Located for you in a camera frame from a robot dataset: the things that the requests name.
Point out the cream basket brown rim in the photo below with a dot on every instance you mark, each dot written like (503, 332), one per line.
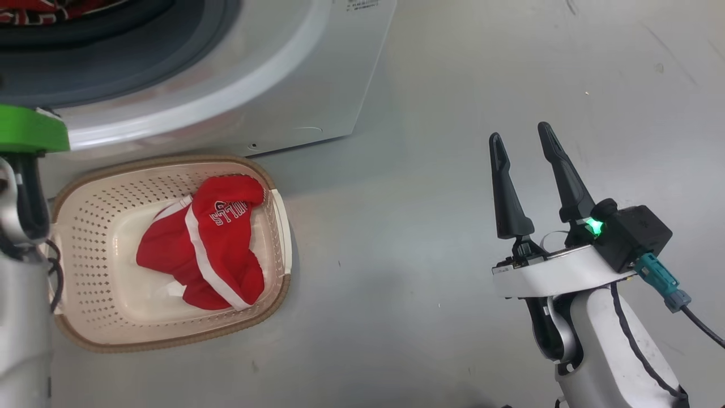
(90, 272)

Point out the white front-load washing machine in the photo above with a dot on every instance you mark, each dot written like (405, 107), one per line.
(272, 85)

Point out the red shorts white lettering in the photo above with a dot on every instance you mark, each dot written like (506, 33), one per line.
(221, 243)

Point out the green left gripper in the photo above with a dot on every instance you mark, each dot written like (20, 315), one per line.
(31, 133)

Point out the printed text label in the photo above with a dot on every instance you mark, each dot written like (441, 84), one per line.
(362, 4)

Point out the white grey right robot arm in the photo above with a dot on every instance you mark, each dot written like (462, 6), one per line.
(606, 351)

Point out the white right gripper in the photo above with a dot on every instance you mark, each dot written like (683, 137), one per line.
(555, 275)

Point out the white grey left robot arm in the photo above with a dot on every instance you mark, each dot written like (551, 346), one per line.
(20, 317)

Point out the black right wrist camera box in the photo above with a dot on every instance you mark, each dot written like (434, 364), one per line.
(637, 235)

